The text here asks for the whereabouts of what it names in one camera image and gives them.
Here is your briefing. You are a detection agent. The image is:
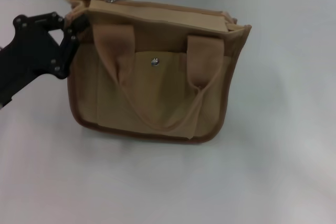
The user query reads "khaki canvas food bag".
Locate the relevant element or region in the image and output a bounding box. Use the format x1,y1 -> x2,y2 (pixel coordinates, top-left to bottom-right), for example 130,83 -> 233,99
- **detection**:
64,0 -> 253,145

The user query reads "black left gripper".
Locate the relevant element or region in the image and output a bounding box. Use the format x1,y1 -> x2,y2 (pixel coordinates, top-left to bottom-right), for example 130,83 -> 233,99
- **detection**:
0,11 -> 89,106

